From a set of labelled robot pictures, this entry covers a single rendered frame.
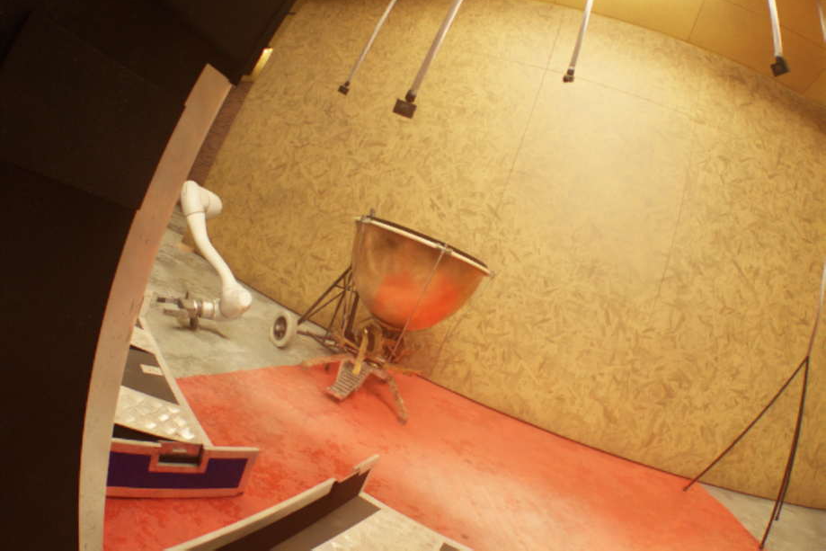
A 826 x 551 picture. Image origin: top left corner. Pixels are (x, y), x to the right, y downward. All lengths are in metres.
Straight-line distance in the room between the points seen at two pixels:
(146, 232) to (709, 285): 2.92
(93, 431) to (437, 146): 2.85
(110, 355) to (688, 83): 3.52
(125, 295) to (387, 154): 2.86
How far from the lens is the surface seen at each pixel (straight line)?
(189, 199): 1.97
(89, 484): 0.43
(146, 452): 0.82
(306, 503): 0.86
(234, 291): 1.71
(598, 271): 2.70
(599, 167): 2.89
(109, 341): 0.34
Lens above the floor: 0.63
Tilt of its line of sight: 5 degrees up
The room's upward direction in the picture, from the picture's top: 22 degrees clockwise
